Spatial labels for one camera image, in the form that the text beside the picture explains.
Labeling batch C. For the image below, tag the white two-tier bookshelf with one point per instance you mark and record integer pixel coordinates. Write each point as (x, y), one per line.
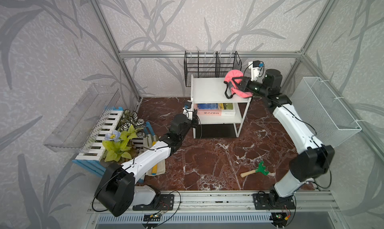
(212, 90)

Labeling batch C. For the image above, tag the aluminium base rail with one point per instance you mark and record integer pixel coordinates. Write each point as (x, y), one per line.
(244, 202)

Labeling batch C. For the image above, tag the white wire basket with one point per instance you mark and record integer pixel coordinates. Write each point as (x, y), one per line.
(317, 105)

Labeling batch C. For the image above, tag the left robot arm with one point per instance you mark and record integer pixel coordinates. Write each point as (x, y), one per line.
(118, 191)

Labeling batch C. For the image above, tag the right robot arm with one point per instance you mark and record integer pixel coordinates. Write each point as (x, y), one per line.
(314, 157)

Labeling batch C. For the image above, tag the clear plastic wall shelf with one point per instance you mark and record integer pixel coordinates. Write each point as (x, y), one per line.
(81, 126)

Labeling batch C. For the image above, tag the green artificial plant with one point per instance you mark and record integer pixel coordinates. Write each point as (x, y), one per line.
(119, 144)

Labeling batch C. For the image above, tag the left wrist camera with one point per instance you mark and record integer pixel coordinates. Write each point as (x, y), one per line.
(188, 110)

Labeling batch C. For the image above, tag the blue book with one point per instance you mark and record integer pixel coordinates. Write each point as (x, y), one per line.
(211, 106)

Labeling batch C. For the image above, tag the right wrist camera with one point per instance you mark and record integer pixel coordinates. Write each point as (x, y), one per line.
(257, 69)

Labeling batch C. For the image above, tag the green toy rake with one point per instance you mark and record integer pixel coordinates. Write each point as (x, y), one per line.
(260, 169)

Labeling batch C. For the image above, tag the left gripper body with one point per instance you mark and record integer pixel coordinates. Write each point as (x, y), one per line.
(188, 123)

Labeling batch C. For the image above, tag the pink cloth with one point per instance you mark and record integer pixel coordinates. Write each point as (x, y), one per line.
(232, 81)

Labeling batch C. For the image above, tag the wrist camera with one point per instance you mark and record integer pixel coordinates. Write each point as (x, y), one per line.
(188, 110)
(257, 69)

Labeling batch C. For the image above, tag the blue white picket crate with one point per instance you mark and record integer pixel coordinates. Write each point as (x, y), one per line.
(93, 160)

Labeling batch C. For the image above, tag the striped leaf plant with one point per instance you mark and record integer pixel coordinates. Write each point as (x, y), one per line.
(130, 118)

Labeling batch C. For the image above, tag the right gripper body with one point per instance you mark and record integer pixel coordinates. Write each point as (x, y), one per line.
(257, 88)

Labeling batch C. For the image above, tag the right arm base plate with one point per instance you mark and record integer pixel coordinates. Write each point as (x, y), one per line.
(271, 201)

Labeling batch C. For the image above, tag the black wire basket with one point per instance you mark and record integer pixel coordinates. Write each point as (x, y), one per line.
(210, 65)

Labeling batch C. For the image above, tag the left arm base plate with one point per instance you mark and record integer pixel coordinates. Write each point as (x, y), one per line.
(161, 202)

